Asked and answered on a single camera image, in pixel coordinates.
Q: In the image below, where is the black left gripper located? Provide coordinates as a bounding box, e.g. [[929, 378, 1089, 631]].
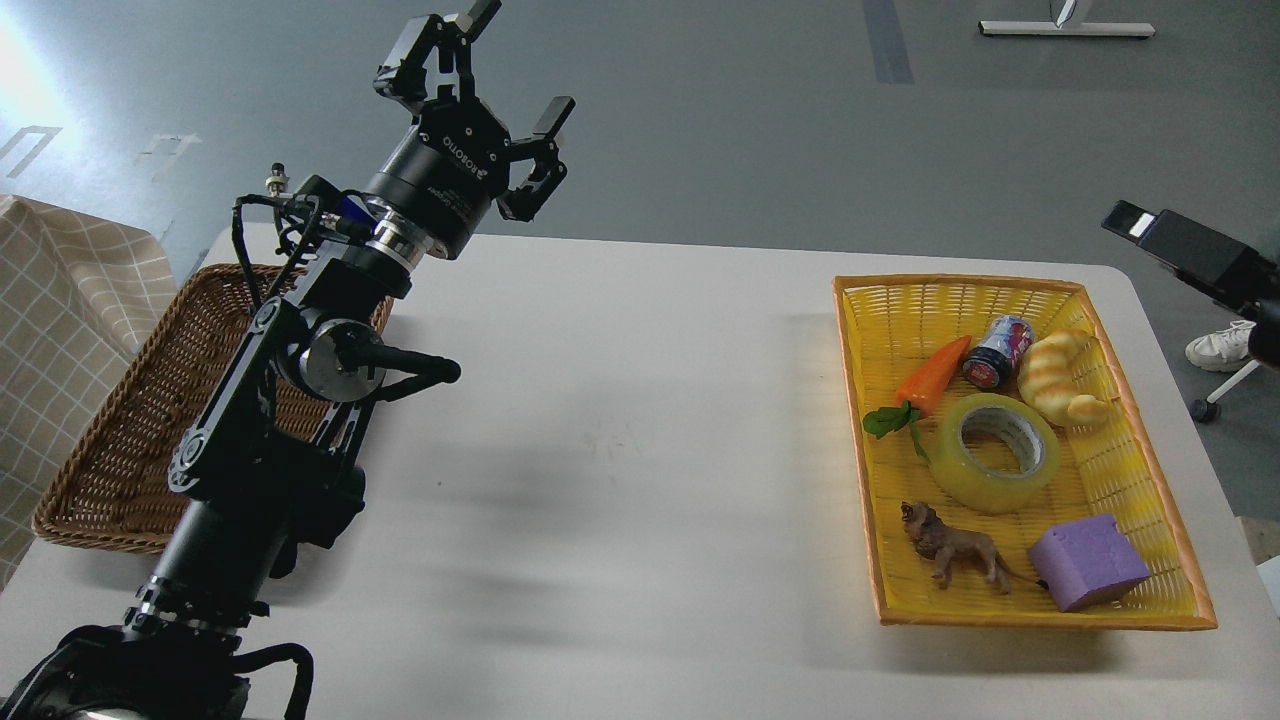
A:
[[365, 1, 576, 260]]

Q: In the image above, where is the yellow packing tape roll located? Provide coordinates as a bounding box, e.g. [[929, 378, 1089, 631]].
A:
[[929, 393, 1062, 515]]

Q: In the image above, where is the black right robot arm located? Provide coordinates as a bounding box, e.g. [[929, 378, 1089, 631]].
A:
[[1101, 201, 1279, 370]]

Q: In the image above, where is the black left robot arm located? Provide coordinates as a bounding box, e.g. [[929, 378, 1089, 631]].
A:
[[3, 1, 575, 719]]

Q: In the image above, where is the beige checkered cloth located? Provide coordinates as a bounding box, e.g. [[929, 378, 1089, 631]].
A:
[[1, 195, 177, 582]]

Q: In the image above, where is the brown wicker basket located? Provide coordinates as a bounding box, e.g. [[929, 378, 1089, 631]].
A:
[[33, 263, 394, 556]]

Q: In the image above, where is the orange toy carrot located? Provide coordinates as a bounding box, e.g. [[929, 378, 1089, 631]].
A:
[[860, 334, 972, 464]]

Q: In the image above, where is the white metal stand base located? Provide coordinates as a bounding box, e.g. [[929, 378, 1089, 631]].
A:
[[977, 1, 1156, 40]]

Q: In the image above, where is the small soda can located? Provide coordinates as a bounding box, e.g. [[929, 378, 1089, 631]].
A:
[[961, 314, 1036, 391]]

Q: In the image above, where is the brown toy lion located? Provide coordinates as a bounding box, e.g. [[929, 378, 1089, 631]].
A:
[[899, 501, 1048, 594]]

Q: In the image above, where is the toy croissant bread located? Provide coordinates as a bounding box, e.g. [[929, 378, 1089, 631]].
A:
[[1018, 329, 1110, 428]]

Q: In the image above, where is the yellow plastic basket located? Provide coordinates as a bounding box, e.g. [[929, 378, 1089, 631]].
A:
[[833, 274, 1217, 632]]

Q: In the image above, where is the purple foam block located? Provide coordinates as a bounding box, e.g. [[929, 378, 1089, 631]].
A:
[[1027, 512, 1152, 612]]

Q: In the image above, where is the person in grey trousers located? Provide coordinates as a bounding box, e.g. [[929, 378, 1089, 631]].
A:
[[1184, 320, 1256, 373]]

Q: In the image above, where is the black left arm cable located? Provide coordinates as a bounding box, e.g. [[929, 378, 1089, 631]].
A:
[[232, 165, 351, 311]]

